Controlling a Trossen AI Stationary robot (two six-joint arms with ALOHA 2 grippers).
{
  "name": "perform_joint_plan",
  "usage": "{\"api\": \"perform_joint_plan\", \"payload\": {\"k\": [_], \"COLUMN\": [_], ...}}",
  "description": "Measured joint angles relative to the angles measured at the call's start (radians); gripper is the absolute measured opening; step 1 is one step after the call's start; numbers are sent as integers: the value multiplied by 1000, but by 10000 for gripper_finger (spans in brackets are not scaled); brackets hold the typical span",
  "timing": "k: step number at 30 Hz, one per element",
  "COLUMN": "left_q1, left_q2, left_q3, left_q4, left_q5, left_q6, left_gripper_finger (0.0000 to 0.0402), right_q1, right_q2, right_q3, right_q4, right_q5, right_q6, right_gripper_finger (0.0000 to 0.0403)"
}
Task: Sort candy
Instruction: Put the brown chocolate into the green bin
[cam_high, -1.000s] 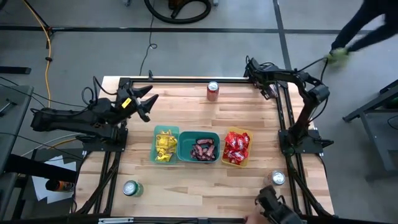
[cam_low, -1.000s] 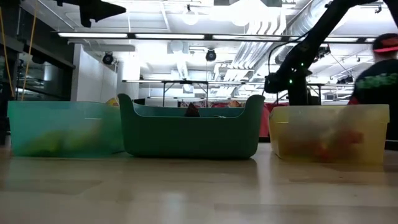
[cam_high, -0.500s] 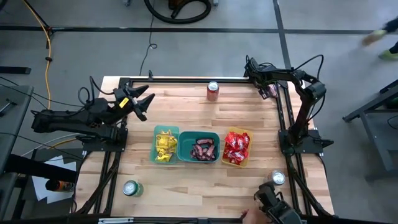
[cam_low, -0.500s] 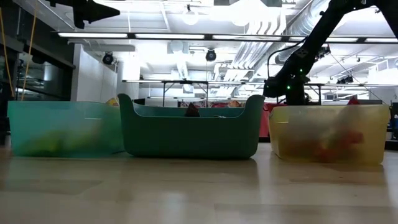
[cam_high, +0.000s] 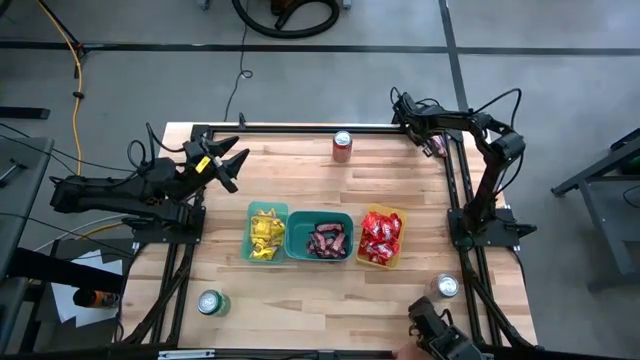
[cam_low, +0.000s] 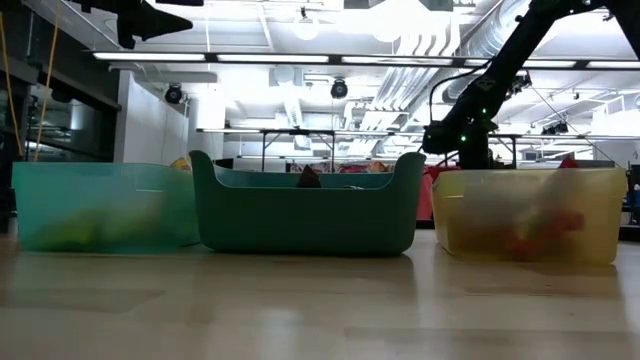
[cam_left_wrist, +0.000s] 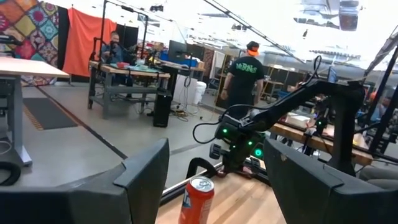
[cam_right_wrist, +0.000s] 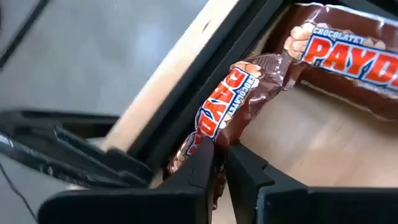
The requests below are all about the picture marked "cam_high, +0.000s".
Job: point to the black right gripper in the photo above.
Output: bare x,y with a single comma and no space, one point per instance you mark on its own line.
420,120

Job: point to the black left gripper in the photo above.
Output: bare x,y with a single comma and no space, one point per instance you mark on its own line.
192,150

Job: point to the dark pink candy bar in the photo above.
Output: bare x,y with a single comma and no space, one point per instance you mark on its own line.
439,146
317,243
340,243

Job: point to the yellow translucent bin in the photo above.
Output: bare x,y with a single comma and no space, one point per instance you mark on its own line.
361,261

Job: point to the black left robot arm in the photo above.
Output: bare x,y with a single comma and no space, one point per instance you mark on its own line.
115,192

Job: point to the yellow tag on gripper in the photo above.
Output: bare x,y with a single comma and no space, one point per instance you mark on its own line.
202,164

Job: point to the red soda can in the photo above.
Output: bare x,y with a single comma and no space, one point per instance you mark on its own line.
342,147

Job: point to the light green translucent bin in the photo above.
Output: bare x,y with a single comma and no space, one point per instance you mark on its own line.
245,235

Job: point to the dark teal plastic bin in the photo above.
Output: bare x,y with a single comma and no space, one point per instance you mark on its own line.
300,235

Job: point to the green soda can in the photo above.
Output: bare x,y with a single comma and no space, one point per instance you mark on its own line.
212,303

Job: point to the silver soda can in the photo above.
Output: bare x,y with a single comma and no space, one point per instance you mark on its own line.
444,287

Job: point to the orange black can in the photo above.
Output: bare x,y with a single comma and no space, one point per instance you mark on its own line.
95,298

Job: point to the black table leg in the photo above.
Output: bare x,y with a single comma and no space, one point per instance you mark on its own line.
60,270

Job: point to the black flat strip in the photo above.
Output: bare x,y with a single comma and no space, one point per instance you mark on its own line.
25,113

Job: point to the grey side table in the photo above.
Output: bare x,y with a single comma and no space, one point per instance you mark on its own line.
20,190

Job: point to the black handheld device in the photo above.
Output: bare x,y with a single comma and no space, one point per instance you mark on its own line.
440,332

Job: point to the black tripod leg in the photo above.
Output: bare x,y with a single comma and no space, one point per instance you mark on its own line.
60,22

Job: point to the black metal stand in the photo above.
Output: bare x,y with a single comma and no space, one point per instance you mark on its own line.
605,230

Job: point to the grey metal tool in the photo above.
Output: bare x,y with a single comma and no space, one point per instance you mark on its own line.
11,171

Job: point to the white paper sheet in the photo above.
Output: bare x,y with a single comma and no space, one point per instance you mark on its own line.
65,300

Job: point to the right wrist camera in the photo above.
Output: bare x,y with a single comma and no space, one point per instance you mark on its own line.
427,148

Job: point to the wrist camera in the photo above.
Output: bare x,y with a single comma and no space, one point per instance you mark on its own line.
230,185
427,148

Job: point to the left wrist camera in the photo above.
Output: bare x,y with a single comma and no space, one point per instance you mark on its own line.
230,185

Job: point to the black aluminium table frame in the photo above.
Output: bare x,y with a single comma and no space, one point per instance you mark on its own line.
300,129

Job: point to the silver metal bracket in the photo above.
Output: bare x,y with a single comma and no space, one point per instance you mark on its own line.
185,354

